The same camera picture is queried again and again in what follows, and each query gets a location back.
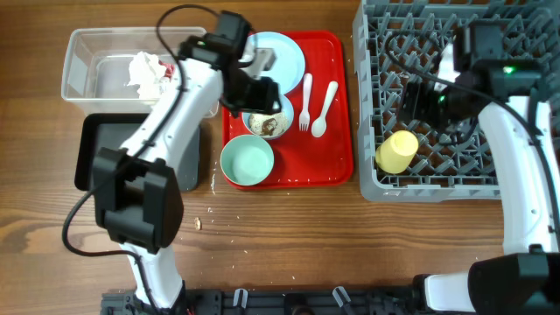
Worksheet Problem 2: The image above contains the small light blue bowl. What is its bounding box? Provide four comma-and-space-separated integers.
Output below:
242, 95, 294, 140

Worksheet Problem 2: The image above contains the yellow plastic cup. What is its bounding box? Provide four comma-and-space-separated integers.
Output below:
375, 130, 419, 174

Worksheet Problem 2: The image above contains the mint green bowl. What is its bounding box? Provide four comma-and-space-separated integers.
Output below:
220, 135, 275, 186

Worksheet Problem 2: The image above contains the white napkin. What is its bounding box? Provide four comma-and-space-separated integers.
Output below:
128, 52, 171, 99

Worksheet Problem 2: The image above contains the red snack wrapper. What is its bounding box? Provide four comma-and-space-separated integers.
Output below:
159, 61, 175, 79

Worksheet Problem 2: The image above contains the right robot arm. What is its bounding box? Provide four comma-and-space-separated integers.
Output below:
399, 22, 559, 314

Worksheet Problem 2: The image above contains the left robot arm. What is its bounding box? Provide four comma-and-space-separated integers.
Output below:
90, 10, 282, 314

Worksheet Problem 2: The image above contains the grey dishwasher rack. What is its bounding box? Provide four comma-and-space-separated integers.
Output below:
353, 0, 559, 202

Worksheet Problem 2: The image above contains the food scraps and rice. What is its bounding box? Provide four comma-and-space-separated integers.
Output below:
248, 113, 289, 137

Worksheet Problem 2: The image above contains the large light blue plate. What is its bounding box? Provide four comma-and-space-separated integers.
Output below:
242, 31, 305, 95

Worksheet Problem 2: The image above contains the white plastic fork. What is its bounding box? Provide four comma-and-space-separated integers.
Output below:
298, 73, 313, 131

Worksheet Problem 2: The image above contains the white plastic spoon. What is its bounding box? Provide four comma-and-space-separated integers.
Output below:
311, 81, 339, 138

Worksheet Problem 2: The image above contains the red serving tray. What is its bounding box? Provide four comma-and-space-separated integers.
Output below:
250, 31, 354, 190

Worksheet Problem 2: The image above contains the clear plastic bin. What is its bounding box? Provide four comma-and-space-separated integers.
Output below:
60, 26, 221, 119

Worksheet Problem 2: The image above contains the black plastic tray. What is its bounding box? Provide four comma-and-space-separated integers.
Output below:
74, 113, 200, 192

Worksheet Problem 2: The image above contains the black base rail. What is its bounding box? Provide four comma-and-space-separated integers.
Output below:
100, 284, 438, 315

